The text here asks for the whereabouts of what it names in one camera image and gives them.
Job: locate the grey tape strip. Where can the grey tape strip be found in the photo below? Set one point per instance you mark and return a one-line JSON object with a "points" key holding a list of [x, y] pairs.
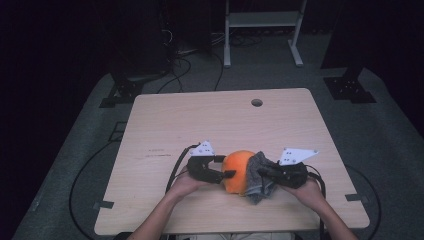
{"points": [[356, 198], [104, 204]]}

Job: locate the black stand base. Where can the black stand base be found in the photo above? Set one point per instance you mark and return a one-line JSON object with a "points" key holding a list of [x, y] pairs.
{"points": [[348, 88], [128, 91]]}

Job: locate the orange fruit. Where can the orange fruit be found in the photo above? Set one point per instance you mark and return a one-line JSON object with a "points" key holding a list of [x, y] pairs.
{"points": [[235, 173]]}

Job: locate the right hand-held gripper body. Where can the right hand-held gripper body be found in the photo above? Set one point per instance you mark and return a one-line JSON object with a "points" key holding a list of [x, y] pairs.
{"points": [[290, 175]]}

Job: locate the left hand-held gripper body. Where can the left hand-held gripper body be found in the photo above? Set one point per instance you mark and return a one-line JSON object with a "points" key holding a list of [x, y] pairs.
{"points": [[200, 166]]}

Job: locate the person's left hand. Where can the person's left hand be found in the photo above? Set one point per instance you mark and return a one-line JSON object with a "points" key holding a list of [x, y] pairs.
{"points": [[186, 186]]}

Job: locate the person's right hand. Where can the person's right hand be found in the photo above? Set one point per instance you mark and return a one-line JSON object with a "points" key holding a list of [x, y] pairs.
{"points": [[308, 195]]}

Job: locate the white metal desk frame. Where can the white metal desk frame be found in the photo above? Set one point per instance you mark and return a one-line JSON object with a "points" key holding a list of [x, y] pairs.
{"points": [[263, 19]]}

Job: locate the grey cloth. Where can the grey cloth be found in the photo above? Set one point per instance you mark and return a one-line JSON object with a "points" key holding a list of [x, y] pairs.
{"points": [[258, 190]]}

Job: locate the black tape floor square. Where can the black tape floor square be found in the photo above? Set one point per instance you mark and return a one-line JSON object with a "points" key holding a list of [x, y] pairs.
{"points": [[117, 131]]}

